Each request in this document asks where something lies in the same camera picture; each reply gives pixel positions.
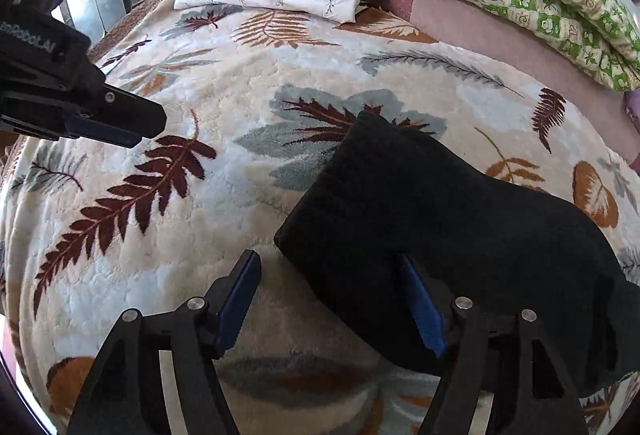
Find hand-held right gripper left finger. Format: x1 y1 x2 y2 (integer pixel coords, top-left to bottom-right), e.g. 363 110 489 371
65 250 262 435

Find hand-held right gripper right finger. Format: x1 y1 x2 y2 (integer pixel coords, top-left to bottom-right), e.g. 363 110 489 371
395 255 591 435

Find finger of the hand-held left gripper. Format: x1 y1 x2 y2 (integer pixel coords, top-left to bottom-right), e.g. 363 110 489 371
62 109 147 149
102 84 167 136

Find black pants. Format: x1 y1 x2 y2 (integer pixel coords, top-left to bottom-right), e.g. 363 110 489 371
274 111 640 388

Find leaf print plush blanket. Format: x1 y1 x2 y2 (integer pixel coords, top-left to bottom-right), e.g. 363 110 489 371
0 0 640 435

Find pink bed sheet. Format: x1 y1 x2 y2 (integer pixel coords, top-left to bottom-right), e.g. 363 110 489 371
367 0 640 166

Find purple floral folded cloth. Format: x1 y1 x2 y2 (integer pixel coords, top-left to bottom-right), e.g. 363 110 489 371
622 87 640 136

